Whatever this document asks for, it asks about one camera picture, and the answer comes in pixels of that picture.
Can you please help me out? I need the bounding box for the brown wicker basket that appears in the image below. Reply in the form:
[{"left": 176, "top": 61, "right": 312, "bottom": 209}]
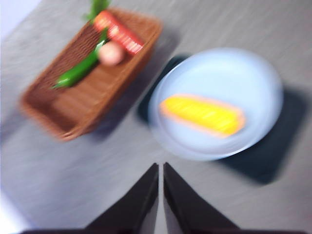
[{"left": 19, "top": 7, "right": 163, "bottom": 143}]

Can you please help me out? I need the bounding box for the blue round plate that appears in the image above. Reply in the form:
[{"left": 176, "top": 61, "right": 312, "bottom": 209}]
[{"left": 148, "top": 47, "right": 285, "bottom": 162}]

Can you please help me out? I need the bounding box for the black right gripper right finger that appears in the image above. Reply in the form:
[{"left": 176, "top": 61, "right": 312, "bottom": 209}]
[{"left": 163, "top": 161, "right": 307, "bottom": 234}]

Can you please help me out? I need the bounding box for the black cutting board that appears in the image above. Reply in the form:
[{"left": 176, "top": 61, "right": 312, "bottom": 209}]
[{"left": 136, "top": 53, "right": 309, "bottom": 185}]

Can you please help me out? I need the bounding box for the green chili pepper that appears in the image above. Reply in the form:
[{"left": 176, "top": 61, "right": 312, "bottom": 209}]
[{"left": 51, "top": 26, "right": 109, "bottom": 90}]

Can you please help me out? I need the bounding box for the orange carrot with green leaves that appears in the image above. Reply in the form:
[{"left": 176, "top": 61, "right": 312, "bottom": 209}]
[{"left": 82, "top": 0, "right": 145, "bottom": 56}]

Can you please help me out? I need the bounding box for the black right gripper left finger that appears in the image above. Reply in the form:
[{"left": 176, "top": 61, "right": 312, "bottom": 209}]
[{"left": 20, "top": 162, "right": 159, "bottom": 234}]

